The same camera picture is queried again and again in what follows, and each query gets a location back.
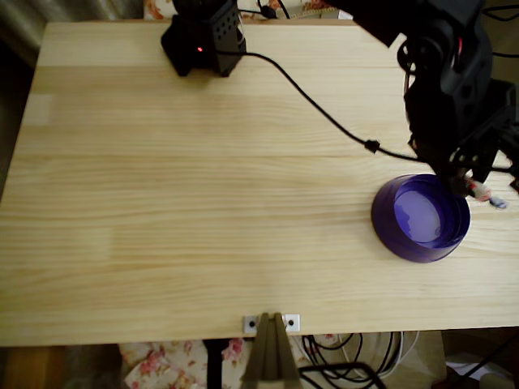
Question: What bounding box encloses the white candy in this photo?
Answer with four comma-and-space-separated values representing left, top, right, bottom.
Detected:
465, 177, 508, 210

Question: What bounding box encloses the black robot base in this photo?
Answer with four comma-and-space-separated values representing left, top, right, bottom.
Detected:
161, 0, 247, 79

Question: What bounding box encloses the purple bowl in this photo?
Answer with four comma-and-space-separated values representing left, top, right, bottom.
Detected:
371, 173, 472, 265

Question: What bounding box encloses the floral fabric with trim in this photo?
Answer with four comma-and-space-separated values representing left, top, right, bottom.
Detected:
142, 0, 342, 19

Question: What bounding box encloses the floral cloth with red flowers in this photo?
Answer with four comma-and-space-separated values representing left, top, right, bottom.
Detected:
119, 334, 309, 389

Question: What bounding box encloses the black webcam cable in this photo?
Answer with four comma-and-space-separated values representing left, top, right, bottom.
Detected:
217, 49, 429, 165

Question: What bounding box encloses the long black cable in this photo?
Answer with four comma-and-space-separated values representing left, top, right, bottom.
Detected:
484, 4, 519, 21

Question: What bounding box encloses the white cable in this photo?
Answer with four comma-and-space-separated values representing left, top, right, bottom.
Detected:
364, 331, 421, 378

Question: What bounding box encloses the silver metal bracket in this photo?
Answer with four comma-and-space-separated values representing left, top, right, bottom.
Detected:
242, 313, 302, 334

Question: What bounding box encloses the black cable bundle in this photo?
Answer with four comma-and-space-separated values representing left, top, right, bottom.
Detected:
302, 332, 366, 368

